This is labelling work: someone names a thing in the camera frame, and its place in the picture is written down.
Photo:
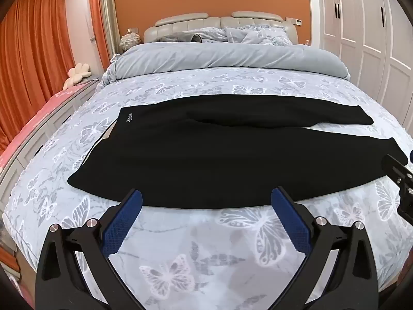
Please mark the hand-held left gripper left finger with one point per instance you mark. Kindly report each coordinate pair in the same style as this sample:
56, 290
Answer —
124, 219

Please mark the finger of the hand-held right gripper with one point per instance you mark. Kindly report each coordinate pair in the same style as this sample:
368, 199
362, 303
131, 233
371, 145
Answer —
396, 166

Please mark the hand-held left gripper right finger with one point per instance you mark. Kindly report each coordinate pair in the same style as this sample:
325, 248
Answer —
292, 222

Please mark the black pants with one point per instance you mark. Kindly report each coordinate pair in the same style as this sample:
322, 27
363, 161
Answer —
209, 155

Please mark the butterfly print bedspread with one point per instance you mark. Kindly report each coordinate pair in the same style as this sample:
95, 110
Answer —
226, 242

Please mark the pink seat mat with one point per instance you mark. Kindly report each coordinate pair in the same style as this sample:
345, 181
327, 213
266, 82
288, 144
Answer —
42, 109

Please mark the white wardrobe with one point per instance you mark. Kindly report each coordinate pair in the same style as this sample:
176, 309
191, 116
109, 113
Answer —
364, 32

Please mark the white flower-shaped cushion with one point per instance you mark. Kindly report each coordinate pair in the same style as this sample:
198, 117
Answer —
77, 75

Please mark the grey duvet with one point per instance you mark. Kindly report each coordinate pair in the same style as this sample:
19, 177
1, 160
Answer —
226, 58

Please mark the large butterfly print pillow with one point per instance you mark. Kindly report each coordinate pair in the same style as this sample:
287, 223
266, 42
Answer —
261, 35

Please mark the wide orange curtain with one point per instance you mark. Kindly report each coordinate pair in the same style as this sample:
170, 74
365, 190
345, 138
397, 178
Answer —
32, 55

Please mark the dark grey rolled blanket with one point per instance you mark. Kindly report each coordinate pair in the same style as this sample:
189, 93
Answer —
180, 37

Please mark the narrow orange curtain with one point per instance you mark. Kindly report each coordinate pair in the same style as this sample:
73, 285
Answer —
100, 22

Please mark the small butterfly print pillow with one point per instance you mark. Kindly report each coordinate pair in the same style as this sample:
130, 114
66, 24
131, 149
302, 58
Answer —
211, 35

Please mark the white wall switch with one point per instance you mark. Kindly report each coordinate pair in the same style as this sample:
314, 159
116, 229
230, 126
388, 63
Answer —
294, 21

